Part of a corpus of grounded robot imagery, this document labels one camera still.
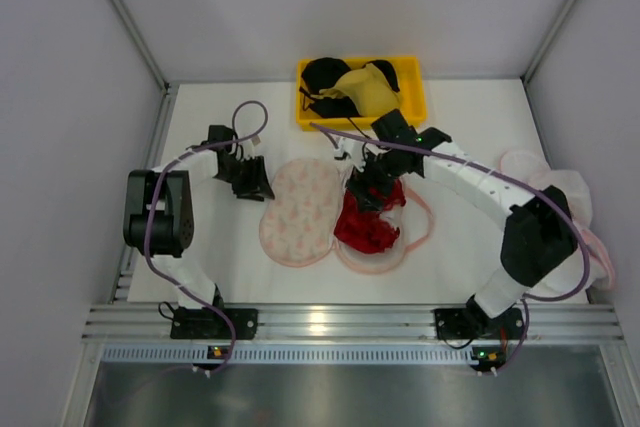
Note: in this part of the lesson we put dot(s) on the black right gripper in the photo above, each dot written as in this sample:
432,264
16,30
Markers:
370,183

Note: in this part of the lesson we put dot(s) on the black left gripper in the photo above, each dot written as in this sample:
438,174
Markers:
248,177

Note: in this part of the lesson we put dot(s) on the red lace bra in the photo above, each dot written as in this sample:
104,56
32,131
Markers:
366,231

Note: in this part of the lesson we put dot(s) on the peach tulip print laundry bag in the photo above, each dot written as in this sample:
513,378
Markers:
297,228

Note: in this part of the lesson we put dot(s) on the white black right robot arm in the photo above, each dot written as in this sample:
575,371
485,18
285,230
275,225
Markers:
538,232

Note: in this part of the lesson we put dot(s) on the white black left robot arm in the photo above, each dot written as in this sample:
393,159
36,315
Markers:
159,220

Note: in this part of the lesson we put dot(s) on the yellow bra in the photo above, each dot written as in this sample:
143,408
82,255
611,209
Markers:
373,89

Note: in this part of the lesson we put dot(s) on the black bra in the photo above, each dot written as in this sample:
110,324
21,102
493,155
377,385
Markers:
323,73

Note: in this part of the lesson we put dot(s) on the yellow plastic bin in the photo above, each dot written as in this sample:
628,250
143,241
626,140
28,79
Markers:
413,107

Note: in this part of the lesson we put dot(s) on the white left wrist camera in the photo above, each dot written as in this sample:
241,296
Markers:
253,146

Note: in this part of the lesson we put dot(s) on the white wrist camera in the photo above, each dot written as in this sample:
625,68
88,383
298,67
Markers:
253,146
348,149

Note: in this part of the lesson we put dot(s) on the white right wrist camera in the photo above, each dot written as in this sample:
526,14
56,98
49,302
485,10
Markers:
348,149

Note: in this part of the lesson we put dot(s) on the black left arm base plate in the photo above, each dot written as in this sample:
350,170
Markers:
203,324

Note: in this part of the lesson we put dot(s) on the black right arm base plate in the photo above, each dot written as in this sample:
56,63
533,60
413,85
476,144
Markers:
458,327

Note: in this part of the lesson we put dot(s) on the aluminium front rail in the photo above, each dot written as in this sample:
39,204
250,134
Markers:
550,324

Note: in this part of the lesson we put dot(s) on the white slotted cable duct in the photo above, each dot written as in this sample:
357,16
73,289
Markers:
290,354

